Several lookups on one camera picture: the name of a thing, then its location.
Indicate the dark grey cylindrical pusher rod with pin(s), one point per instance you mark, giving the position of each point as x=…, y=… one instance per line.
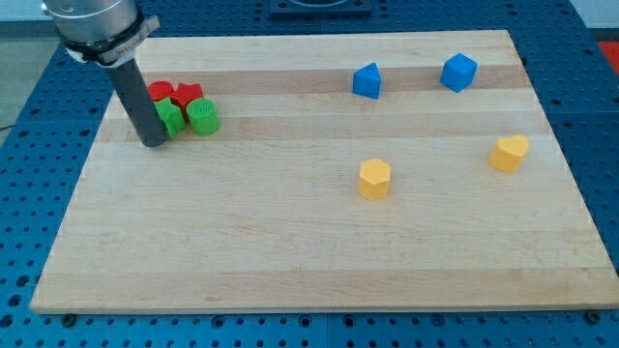
x=133, y=94

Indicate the red cylinder block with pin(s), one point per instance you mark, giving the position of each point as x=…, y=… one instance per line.
x=160, y=90

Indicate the blue cube block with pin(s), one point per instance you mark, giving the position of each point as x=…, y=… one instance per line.
x=458, y=72

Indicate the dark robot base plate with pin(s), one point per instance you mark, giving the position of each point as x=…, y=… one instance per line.
x=282, y=8

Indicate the yellow hexagon block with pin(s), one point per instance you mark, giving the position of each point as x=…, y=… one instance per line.
x=374, y=179

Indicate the wooden board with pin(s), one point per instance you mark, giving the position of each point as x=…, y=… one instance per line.
x=265, y=215

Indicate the green star block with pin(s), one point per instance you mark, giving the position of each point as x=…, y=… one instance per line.
x=171, y=115

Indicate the blue triangle block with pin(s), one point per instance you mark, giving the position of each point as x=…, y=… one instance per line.
x=367, y=82

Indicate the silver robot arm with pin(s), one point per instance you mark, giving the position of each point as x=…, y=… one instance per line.
x=108, y=33

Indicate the yellow heart block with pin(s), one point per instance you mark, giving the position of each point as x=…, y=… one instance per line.
x=508, y=153

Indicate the red star block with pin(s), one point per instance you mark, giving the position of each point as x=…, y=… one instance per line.
x=184, y=94

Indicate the green cylinder block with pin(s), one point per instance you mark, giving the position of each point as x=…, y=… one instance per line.
x=203, y=116

